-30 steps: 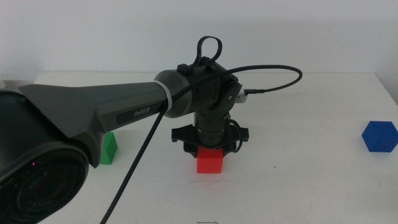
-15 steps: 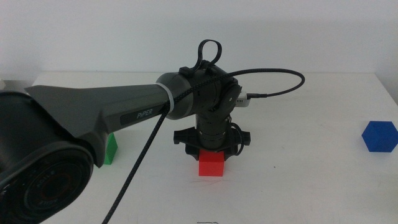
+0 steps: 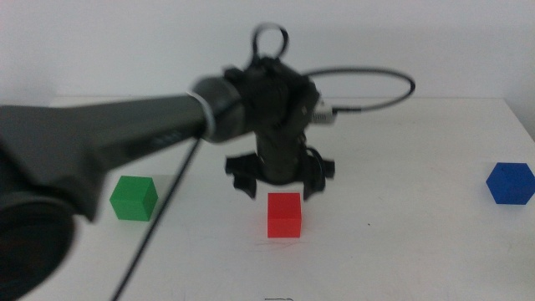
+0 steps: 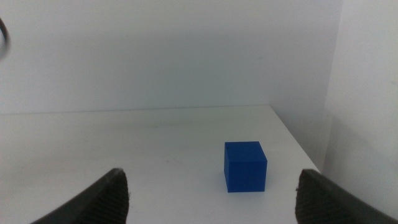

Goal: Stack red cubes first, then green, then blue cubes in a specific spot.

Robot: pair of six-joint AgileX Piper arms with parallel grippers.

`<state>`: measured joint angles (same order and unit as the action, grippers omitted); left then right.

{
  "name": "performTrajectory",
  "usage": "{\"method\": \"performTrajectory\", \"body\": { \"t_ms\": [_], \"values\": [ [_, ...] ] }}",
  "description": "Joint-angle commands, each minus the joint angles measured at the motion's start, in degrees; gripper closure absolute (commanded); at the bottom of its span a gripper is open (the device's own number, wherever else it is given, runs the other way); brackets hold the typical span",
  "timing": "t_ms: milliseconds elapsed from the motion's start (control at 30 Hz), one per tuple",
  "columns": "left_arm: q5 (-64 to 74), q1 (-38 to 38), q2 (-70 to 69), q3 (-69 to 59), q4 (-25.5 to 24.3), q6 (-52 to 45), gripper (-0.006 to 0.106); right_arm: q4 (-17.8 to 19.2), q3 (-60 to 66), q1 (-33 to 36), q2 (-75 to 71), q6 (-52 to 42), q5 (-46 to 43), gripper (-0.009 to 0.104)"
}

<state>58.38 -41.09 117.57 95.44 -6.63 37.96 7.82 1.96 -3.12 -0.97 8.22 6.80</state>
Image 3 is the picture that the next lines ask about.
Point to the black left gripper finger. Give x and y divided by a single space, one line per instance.
313 188
247 187

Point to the red cube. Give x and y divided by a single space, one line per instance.
284 216

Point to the green cube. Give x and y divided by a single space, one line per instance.
133 200

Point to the blue cube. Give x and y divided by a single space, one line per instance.
511 185

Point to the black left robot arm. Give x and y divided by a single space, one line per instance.
104 125

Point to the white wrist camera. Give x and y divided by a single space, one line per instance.
325 113

